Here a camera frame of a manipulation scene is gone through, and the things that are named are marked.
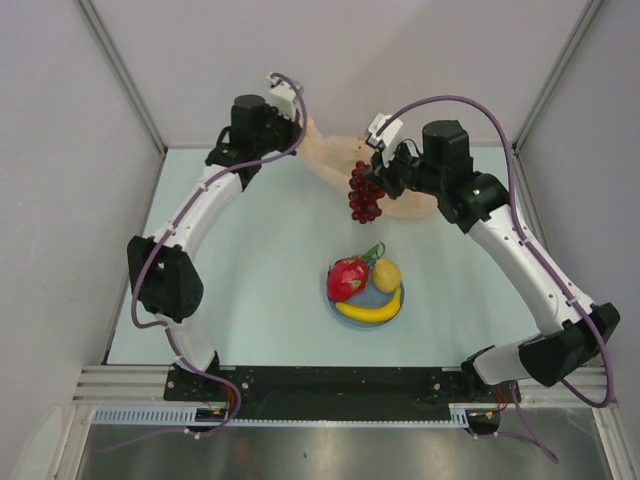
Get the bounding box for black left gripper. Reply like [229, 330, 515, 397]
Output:
[253, 103, 304, 157]

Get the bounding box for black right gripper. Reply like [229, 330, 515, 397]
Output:
[363, 137, 444, 201]

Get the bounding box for translucent orange plastic bag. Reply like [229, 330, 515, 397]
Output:
[298, 118, 438, 220]

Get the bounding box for dark red fake grapes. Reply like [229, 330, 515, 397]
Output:
[348, 161, 385, 224]

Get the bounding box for yellow fake lemon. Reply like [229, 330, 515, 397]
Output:
[372, 258, 402, 293]

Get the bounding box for red fake dragon fruit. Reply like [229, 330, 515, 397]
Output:
[325, 242, 386, 302]

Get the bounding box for yellow fake banana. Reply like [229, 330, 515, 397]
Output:
[335, 287, 403, 324]

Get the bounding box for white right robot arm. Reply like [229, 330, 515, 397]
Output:
[365, 114, 620, 401]

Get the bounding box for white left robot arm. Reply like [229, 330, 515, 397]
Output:
[127, 85, 307, 400]

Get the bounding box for blue plate with bear print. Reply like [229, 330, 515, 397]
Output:
[328, 284, 405, 329]

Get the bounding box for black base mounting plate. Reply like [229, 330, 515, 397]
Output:
[164, 367, 521, 422]

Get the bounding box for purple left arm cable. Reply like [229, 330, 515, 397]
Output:
[94, 72, 307, 451]

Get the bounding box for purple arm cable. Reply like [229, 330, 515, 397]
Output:
[94, 72, 307, 451]
[375, 95, 617, 464]

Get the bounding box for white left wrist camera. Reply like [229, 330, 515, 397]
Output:
[266, 72, 304, 121]

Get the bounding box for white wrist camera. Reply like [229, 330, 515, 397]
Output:
[365, 113, 404, 167]
[266, 72, 304, 121]

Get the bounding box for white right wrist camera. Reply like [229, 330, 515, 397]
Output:
[365, 113, 404, 167]

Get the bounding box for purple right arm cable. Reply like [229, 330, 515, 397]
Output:
[375, 95, 617, 464]

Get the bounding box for aluminium frame rail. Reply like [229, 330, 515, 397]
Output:
[72, 365, 606, 406]

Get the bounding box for white slotted cable duct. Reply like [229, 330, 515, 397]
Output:
[91, 405, 499, 429]

